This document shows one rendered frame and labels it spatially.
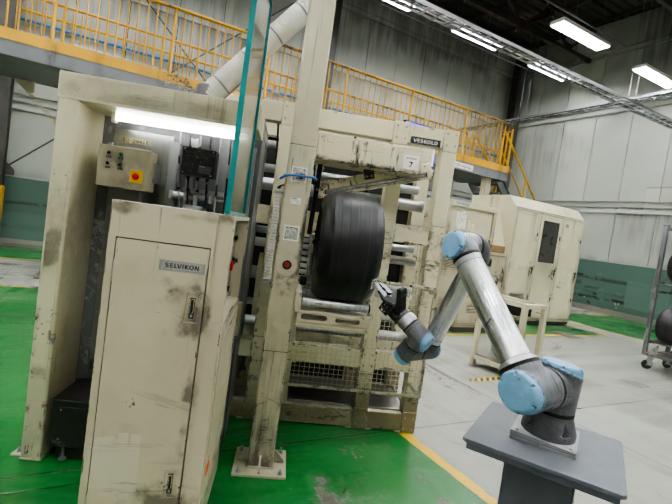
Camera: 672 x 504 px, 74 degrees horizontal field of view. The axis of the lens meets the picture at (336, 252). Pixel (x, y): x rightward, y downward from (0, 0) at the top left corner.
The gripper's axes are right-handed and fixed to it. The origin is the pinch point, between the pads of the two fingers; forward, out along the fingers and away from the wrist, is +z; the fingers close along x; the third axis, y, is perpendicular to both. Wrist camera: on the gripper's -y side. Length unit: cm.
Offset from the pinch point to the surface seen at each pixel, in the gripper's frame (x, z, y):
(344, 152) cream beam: 31, 71, -18
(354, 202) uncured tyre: 4.4, 34.3, -20.1
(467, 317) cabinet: 396, 6, 294
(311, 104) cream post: 5, 82, -42
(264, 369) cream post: -44, 8, 57
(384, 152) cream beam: 49, 59, -24
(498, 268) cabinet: 467, 32, 241
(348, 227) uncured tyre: -7.0, 24.2, -16.6
